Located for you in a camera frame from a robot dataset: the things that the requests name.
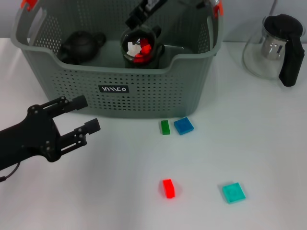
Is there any blue square toy plate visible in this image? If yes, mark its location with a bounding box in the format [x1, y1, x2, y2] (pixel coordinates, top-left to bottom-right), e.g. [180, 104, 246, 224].
[173, 116, 194, 136]

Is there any orange basket latch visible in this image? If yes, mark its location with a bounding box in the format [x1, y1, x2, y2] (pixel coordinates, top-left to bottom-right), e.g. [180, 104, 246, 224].
[21, 0, 38, 12]
[212, 0, 224, 19]

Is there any black clay teapot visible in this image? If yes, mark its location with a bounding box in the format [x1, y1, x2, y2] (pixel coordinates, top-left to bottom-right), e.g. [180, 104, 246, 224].
[59, 31, 106, 66]

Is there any thin dark gripper cable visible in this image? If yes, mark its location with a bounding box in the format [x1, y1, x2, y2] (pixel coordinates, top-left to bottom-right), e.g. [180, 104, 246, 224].
[0, 162, 21, 183]

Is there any metal right wrist connector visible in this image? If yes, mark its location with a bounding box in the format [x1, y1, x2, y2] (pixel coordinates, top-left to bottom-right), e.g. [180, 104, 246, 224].
[196, 0, 218, 9]

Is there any teal square toy plate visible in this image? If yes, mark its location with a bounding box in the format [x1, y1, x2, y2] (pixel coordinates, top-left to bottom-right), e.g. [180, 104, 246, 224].
[221, 182, 247, 204]

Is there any white toy brick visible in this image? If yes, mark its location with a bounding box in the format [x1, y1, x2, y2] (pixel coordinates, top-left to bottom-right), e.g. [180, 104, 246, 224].
[126, 45, 142, 56]

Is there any green toy brick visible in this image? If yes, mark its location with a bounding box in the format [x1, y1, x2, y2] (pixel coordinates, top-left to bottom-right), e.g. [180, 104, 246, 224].
[160, 119, 171, 136]

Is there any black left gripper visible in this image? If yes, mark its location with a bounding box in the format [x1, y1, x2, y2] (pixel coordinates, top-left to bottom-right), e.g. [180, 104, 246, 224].
[0, 95, 101, 172]

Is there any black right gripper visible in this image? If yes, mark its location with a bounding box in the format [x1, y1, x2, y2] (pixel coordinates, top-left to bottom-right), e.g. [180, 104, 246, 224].
[125, 0, 168, 29]

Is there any grey perforated storage basket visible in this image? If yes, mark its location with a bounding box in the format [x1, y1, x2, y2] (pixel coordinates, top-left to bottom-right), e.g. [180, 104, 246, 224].
[11, 0, 225, 119]

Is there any long red toy brick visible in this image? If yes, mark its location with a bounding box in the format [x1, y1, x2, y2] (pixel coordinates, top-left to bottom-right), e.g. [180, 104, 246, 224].
[162, 179, 176, 199]

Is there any glass pitcher black handle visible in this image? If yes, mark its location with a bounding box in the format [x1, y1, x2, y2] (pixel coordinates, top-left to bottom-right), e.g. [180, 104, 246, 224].
[242, 13, 305, 87]

